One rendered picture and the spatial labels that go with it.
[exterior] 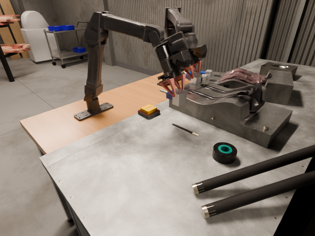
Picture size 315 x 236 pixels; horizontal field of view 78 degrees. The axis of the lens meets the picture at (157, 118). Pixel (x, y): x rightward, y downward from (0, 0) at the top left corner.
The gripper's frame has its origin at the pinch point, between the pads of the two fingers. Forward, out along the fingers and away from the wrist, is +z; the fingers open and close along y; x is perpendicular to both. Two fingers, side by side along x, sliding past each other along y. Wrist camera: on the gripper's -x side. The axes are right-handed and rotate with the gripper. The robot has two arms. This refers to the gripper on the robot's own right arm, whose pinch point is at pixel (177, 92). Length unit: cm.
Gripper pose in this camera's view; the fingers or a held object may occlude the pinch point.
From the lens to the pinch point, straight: 82.0
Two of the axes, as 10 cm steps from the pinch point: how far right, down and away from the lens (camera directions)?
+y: 7.1, -3.7, 6.0
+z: 3.6, 9.2, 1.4
